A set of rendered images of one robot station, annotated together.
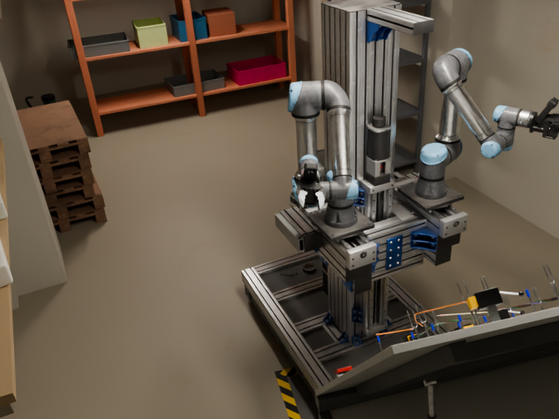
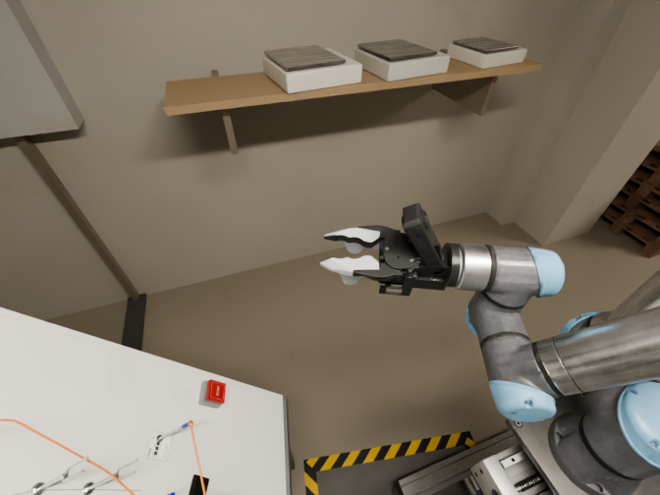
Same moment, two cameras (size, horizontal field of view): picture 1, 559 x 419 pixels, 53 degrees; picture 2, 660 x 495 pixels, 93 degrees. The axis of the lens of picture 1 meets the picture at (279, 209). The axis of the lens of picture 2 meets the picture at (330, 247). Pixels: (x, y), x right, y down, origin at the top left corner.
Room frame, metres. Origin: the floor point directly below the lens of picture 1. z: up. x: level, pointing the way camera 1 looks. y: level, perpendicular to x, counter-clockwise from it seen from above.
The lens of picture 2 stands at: (1.59, -0.47, 1.93)
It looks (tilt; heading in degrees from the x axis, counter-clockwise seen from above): 44 degrees down; 93
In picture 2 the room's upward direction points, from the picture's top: straight up
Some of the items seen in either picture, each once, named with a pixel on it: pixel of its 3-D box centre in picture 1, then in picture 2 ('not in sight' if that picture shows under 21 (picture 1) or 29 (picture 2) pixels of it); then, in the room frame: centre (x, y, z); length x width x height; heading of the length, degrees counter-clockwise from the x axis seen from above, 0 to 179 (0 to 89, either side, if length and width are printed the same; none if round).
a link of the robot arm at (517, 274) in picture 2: (309, 169); (516, 271); (1.87, -0.12, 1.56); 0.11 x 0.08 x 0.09; 176
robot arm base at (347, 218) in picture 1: (340, 209); (602, 448); (2.12, -0.27, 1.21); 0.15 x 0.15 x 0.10
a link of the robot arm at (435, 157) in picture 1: (433, 160); not in sight; (2.32, -0.74, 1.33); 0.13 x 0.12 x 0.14; 138
